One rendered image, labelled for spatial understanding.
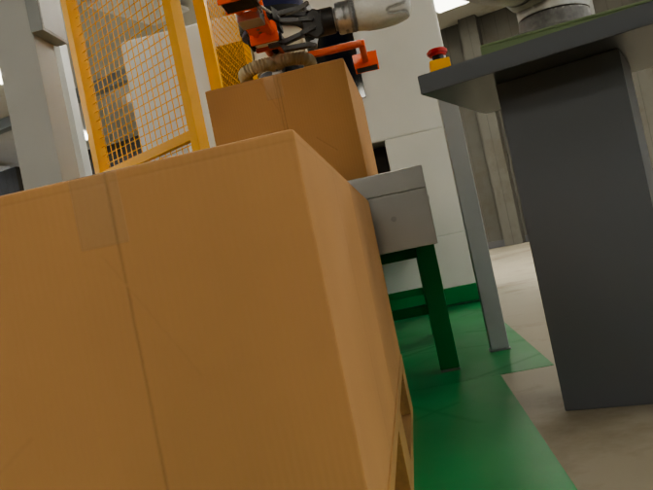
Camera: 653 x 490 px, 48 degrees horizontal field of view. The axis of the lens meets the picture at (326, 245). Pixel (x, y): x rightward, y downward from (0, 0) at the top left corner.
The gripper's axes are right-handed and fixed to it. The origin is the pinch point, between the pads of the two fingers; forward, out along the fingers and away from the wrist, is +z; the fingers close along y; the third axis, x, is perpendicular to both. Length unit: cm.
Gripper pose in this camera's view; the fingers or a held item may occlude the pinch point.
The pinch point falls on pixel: (265, 35)
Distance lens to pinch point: 215.7
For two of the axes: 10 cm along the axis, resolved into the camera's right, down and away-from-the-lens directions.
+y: 1.9, 9.8, -0.1
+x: 1.1, -0.1, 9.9
